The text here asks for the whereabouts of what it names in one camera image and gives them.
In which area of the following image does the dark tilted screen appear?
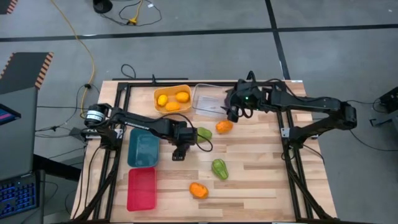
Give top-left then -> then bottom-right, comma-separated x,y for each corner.
0,103 -> 22,126

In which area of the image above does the small hazard-striped black mat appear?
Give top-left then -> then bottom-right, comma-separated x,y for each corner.
0,0 -> 19,15

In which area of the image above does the black floor cable loop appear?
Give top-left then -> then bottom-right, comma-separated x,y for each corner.
99,0 -> 163,27

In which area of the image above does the yellow plug with cable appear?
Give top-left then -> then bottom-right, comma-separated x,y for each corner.
125,0 -> 144,26

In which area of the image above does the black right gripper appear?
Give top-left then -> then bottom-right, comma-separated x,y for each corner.
226,79 -> 269,123

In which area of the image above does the yellow plastic bin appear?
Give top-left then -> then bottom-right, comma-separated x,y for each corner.
153,84 -> 193,114

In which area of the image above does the red plastic bin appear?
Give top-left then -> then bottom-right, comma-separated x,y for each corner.
126,167 -> 157,212

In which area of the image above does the black aluminium table frame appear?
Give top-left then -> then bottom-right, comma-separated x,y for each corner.
72,78 -> 336,224

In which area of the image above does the black round floor object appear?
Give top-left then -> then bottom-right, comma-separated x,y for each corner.
92,0 -> 113,14

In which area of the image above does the orange papaya fruit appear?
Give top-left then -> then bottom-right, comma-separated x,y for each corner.
215,119 -> 234,135
188,182 -> 210,200

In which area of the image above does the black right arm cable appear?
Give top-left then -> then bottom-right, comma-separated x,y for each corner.
346,99 -> 398,153

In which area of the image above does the laptop with blue-lit keyboard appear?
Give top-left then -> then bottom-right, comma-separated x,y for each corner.
0,169 -> 42,220

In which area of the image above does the grey side desk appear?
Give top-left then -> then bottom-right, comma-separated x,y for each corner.
0,86 -> 39,182

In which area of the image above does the black equipment box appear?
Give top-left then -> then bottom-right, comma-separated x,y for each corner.
378,86 -> 398,114

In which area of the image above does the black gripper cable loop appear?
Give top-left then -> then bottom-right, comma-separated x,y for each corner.
161,112 -> 214,153

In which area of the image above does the clear plastic bin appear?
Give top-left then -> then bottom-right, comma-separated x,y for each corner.
192,83 -> 234,118

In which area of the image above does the thick yellow cable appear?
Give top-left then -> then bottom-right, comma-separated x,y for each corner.
49,0 -> 96,116

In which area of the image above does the large hazard-striped black mat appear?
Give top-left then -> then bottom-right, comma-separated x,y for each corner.
0,52 -> 55,96

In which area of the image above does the grey power adapter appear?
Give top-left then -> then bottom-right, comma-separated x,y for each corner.
68,126 -> 94,139

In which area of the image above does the teal plastic bin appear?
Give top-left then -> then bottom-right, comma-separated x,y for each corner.
127,128 -> 161,169

